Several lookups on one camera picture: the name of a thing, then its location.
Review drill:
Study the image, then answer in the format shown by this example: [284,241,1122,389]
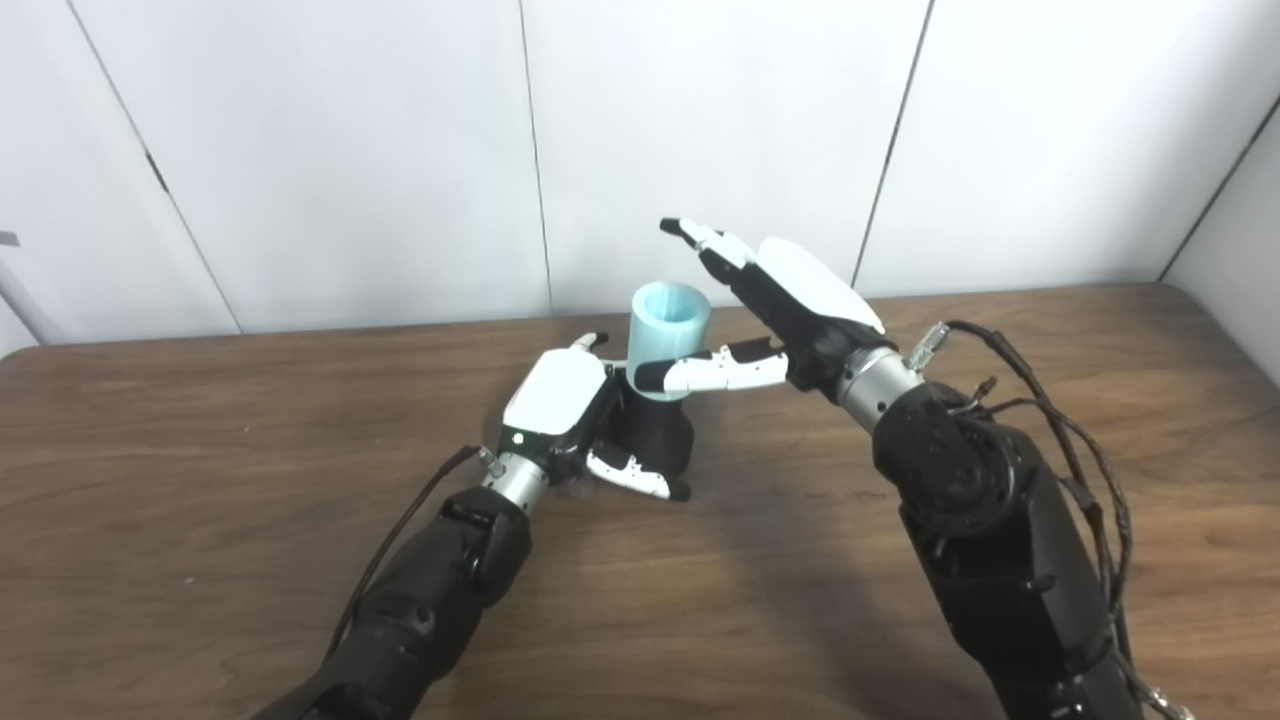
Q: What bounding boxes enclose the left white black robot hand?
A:
[495,332,693,502]

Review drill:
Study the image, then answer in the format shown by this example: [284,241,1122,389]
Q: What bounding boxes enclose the black flared nozzle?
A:
[608,365,695,478]

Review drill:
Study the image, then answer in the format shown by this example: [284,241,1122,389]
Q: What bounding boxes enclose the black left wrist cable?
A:
[325,445,493,661]

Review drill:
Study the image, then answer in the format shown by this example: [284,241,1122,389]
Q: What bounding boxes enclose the light blue cylinder cup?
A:
[628,281,712,403]

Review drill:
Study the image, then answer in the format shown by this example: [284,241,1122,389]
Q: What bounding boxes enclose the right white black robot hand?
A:
[634,217,923,407]

